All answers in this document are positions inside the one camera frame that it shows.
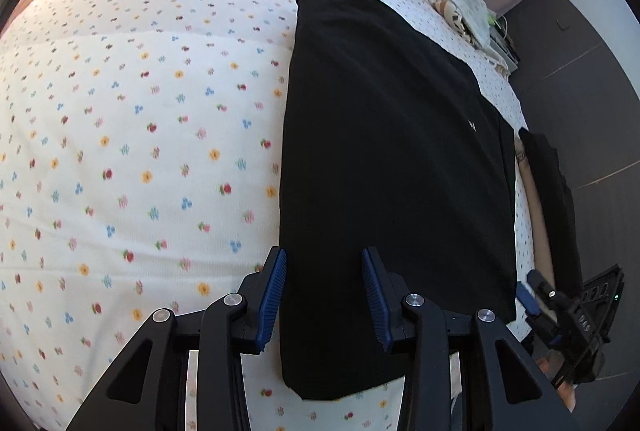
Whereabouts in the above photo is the cream clothes pile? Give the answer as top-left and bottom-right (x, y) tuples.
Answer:
(424, 0), (513, 74)

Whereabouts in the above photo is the floral white bedsheet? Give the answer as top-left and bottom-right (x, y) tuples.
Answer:
(0, 0), (556, 431)

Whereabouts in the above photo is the large black garment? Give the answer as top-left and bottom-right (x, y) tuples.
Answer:
(517, 127), (586, 292)

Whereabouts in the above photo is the cream nightstand with drawers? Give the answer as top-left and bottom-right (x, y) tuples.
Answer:
(492, 26), (521, 72)

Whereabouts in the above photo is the person's right hand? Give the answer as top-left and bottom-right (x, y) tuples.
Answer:
(535, 353), (581, 414)

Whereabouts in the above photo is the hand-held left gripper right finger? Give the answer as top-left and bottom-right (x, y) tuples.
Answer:
(361, 247), (581, 431)

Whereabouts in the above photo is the black button shirt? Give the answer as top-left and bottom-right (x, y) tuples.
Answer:
(278, 0), (518, 402)

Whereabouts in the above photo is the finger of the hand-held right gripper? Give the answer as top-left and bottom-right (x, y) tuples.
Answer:
(525, 311), (568, 352)
(515, 268), (568, 317)

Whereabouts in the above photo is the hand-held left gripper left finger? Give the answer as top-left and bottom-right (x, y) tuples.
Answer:
(65, 247), (288, 431)

